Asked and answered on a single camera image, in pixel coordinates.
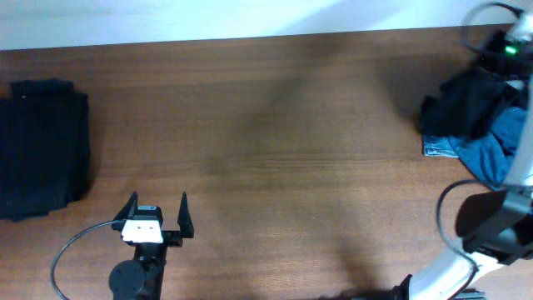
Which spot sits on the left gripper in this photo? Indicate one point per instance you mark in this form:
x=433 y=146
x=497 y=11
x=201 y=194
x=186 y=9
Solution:
x=172 y=238

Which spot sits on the black t-shirt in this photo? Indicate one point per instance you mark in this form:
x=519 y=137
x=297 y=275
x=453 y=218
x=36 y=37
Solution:
x=468 y=104

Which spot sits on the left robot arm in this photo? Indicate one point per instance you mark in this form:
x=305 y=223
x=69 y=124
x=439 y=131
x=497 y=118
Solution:
x=140 y=277

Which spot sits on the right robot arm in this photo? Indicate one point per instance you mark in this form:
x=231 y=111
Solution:
x=493 y=229

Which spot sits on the black fabric storage container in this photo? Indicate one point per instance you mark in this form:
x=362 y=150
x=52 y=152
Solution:
x=45 y=148

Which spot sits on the blue denim jeans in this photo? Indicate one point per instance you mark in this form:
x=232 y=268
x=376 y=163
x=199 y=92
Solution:
x=488 y=158

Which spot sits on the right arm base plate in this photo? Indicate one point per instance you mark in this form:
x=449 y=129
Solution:
x=470 y=295

